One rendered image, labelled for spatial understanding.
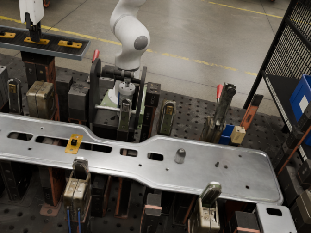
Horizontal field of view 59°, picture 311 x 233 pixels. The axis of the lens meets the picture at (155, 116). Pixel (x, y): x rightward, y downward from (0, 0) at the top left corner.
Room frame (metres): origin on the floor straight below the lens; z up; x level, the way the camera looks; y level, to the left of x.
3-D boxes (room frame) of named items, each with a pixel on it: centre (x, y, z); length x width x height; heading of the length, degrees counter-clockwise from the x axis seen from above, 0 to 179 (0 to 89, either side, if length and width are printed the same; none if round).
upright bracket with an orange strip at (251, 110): (0.79, -0.32, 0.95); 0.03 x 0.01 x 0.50; 94
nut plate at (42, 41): (0.92, 0.49, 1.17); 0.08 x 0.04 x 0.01; 97
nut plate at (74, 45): (0.94, 0.37, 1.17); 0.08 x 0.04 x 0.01; 96
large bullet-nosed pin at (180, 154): (0.62, -0.10, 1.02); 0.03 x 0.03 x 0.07
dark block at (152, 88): (0.83, 0.03, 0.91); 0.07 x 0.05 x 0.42; 4
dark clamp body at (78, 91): (0.79, 0.28, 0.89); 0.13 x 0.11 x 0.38; 4
